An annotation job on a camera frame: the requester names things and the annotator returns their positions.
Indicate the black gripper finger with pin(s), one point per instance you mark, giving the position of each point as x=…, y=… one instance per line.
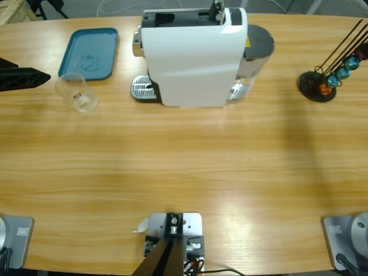
x=6, y=64
x=23, y=79

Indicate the clear drinking glass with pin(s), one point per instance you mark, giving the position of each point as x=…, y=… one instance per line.
x=83, y=102

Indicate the silver grey machine lid lever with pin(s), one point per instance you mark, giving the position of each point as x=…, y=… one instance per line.
x=215, y=8

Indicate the purple coffee capsule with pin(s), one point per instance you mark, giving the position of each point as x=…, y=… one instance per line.
x=362, y=51

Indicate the white capsule coffee machine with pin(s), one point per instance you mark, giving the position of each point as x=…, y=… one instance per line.
x=189, y=66

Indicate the orange coffee capsule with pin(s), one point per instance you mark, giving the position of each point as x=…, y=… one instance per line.
x=325, y=89

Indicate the blue coffee capsule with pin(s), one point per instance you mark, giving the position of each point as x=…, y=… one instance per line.
x=333, y=81
x=343, y=73
x=352, y=62

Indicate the light wooden crate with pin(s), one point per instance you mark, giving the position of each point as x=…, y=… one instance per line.
x=11, y=10

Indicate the black stand legs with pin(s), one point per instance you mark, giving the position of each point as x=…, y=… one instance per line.
x=59, y=10

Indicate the teal plastic tray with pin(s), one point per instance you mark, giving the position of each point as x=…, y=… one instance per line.
x=95, y=46

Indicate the metal grate drip tray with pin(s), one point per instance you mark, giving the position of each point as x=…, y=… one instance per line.
x=141, y=87

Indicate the white paper tag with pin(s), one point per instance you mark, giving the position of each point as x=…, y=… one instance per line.
x=141, y=225

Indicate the clear water tank dark lid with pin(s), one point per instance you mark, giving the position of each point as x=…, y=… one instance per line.
x=258, y=40

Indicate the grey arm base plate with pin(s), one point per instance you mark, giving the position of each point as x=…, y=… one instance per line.
x=18, y=241
x=339, y=238

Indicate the white mount block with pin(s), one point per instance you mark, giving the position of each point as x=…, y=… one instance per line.
x=191, y=227

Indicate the dark aluminium post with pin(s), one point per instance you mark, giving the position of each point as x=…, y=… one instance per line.
x=164, y=258

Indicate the grey metal frame leg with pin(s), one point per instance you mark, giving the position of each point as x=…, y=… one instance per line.
x=313, y=6

